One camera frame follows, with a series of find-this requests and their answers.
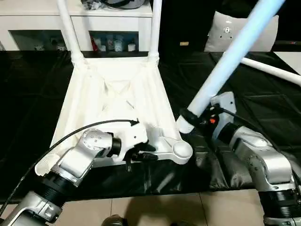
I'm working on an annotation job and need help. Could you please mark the white plastic table top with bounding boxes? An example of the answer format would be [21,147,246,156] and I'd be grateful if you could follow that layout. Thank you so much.
[34,54,194,177]

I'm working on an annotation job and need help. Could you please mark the white plastic table leg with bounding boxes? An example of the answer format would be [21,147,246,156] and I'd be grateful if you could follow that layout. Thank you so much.
[240,56,301,87]
[150,0,163,65]
[56,0,85,67]
[175,0,287,134]

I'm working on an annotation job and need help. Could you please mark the black padded mat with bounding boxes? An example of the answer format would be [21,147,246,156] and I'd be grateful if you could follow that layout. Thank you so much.
[0,49,301,204]

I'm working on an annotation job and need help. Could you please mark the grey pillow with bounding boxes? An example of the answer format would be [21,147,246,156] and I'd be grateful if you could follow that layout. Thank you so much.
[203,10,281,53]

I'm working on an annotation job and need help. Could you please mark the black cabinet with yellow label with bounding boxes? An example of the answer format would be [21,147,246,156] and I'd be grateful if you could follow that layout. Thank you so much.
[161,0,218,52]

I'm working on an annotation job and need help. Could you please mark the white flat board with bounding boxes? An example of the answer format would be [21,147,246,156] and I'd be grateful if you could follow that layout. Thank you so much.
[273,50,301,74]

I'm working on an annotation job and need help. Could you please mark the white cabinet with glass doors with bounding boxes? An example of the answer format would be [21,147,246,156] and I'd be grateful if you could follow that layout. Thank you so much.
[0,0,154,52]

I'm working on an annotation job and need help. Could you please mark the dark round object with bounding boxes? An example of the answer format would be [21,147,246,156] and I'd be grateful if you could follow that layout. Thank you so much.
[105,0,146,9]

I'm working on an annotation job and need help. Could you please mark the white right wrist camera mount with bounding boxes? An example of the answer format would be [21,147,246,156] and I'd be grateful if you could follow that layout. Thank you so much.
[210,91,236,140]

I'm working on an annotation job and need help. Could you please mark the black tangled straps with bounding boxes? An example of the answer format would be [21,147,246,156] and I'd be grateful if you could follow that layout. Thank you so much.
[80,0,104,10]

